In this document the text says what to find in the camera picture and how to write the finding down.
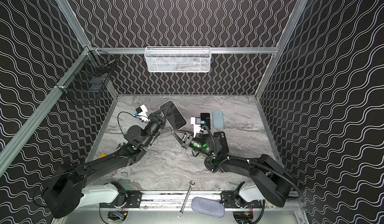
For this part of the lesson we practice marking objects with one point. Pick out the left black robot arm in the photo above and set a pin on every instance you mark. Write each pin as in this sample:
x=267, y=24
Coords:
x=63, y=191

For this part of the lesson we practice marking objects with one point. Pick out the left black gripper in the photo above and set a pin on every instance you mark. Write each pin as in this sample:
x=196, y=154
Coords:
x=158, y=119

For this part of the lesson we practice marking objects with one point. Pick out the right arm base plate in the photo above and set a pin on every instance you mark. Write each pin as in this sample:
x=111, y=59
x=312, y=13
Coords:
x=231, y=200

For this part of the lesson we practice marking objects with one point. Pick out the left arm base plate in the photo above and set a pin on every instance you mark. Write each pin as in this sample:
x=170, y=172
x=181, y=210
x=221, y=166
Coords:
x=128, y=199

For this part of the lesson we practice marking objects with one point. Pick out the black phone case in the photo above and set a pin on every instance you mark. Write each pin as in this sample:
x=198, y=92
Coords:
x=221, y=141

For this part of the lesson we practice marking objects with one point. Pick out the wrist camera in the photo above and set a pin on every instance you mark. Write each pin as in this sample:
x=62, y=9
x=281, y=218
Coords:
x=141, y=113
x=199, y=126

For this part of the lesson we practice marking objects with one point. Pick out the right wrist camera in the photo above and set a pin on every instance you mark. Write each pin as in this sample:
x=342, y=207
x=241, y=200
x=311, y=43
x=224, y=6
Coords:
x=199, y=126

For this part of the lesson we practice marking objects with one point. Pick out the silver wrench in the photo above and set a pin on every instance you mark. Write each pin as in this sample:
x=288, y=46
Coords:
x=181, y=212

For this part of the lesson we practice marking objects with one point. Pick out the white wire basket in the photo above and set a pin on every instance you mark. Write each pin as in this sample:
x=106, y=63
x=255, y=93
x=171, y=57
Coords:
x=181, y=59

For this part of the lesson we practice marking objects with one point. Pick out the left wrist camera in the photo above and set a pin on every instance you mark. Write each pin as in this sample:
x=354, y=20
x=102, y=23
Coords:
x=141, y=113

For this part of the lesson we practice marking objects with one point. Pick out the black phone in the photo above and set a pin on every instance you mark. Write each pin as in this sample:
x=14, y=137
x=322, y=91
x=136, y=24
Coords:
x=174, y=117

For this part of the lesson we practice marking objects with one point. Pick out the grey cloth pad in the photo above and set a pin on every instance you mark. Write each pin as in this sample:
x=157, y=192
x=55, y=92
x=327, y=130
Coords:
x=208, y=207

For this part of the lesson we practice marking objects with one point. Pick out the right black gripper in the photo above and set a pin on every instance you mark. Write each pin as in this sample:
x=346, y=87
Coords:
x=186, y=139

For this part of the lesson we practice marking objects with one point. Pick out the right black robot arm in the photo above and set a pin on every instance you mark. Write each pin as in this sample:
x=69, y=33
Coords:
x=272, y=181

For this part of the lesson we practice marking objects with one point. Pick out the pale blue phone case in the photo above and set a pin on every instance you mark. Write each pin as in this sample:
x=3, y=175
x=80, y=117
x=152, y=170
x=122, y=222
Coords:
x=218, y=120

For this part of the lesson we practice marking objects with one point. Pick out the yellow block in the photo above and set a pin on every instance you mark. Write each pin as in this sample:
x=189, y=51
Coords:
x=102, y=155

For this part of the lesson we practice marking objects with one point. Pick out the black wire basket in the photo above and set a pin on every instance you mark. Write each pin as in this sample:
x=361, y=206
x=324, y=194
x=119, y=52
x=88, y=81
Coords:
x=88, y=85

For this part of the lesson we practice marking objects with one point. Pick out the orange handled adjustable wrench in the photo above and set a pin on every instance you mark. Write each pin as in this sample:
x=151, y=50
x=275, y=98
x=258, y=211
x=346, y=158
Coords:
x=122, y=146

